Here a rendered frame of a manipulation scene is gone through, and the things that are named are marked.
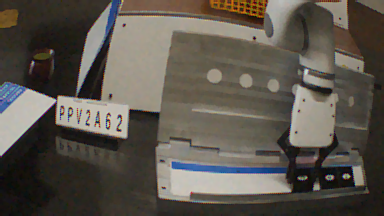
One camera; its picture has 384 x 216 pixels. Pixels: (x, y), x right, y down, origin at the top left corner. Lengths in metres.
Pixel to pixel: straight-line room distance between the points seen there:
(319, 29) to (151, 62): 0.44
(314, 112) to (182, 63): 0.25
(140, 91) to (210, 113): 0.21
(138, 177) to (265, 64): 0.27
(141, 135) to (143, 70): 0.11
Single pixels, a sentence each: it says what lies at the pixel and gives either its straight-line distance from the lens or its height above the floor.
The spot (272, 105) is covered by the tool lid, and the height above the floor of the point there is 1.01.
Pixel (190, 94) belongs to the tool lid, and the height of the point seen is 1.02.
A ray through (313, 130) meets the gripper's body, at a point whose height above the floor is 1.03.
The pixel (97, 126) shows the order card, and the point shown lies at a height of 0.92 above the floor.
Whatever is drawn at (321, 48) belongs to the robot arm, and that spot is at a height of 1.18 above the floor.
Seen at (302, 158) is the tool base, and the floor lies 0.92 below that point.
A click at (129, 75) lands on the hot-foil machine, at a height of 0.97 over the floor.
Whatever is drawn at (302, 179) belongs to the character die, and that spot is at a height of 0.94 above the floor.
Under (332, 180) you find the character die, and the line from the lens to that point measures 1.81.
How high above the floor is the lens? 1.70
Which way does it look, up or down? 22 degrees down
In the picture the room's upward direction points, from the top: 8 degrees clockwise
